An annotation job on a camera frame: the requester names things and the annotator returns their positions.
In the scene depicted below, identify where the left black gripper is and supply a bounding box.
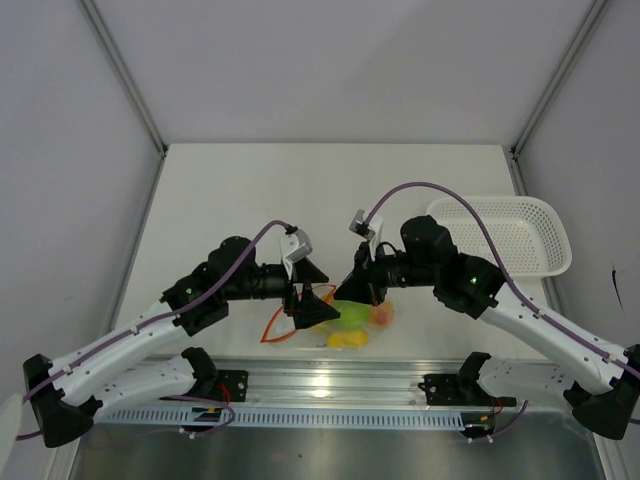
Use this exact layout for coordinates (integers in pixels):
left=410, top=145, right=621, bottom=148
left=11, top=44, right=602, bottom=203
left=225, top=257, right=340, bottom=328

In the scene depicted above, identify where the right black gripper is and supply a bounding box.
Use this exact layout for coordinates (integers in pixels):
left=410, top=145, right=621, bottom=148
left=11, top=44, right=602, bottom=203
left=335, top=239, right=438, bottom=308

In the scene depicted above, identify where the green apple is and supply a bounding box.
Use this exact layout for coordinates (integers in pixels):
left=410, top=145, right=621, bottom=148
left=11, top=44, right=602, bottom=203
left=332, top=300, right=372, bottom=331

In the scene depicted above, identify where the orange pink peach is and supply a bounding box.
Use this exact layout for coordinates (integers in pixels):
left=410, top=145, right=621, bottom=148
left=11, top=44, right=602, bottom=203
left=368, top=301, right=395, bottom=329

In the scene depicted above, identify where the clear zip top bag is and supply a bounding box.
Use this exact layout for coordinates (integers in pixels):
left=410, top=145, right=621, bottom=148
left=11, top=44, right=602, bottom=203
left=260, top=284, right=395, bottom=350

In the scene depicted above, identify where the yellow green mango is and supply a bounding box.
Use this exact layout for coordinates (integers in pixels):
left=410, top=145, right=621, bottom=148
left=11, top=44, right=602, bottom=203
left=308, top=293, right=337, bottom=335

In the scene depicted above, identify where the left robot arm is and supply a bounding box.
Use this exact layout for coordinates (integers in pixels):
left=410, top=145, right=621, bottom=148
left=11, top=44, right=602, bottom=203
left=23, top=233, right=340, bottom=448

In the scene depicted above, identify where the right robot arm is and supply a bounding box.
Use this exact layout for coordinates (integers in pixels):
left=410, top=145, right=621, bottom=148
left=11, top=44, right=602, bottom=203
left=335, top=210, right=639, bottom=440

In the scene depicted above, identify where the white perforated plastic basket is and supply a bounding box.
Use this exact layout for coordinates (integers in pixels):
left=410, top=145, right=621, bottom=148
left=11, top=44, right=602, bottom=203
left=426, top=196, right=572, bottom=279

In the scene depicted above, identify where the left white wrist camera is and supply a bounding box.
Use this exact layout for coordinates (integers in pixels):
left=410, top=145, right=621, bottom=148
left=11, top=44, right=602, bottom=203
left=279, top=226, right=313, bottom=279

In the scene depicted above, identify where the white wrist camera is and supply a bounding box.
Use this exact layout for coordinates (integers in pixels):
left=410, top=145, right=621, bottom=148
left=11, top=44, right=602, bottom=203
left=279, top=226, right=313, bottom=279
left=349, top=209, right=383, bottom=260

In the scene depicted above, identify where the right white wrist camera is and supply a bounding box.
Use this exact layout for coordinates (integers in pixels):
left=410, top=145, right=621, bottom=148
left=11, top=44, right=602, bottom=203
left=349, top=209, right=383, bottom=260

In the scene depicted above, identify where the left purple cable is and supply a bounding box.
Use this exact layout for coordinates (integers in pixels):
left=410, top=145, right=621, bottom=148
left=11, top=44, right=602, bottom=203
left=14, top=219, right=296, bottom=442

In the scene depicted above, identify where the aluminium mounting rail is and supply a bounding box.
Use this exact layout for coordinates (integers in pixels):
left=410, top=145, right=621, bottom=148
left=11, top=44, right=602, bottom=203
left=67, top=355, right=614, bottom=413

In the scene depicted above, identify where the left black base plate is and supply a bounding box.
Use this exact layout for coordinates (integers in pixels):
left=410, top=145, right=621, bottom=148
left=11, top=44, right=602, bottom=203
left=204, top=370, right=249, bottom=403

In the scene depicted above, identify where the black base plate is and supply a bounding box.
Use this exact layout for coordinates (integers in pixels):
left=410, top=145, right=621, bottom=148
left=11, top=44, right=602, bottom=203
left=418, top=374, right=517, bottom=407
left=204, top=370, right=249, bottom=403

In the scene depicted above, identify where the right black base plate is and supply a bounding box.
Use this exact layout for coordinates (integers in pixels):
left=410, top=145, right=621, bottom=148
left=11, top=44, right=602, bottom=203
left=418, top=374, right=517, bottom=407

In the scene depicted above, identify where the white slotted cable duct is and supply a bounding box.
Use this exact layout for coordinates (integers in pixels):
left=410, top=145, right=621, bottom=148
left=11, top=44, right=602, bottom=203
left=100, top=403, right=494, bottom=431

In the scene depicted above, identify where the right aluminium frame post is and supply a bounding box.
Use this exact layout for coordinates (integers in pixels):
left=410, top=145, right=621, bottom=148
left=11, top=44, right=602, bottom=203
left=508, top=0, right=614, bottom=159

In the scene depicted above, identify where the aluminium frame post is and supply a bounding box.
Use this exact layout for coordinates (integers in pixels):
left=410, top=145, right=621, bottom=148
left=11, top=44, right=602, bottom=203
left=508, top=0, right=614, bottom=159
left=76, top=0, right=168, bottom=158

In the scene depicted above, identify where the left aluminium frame post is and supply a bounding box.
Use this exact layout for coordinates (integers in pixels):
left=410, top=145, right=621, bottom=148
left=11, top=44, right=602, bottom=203
left=76, top=0, right=168, bottom=158

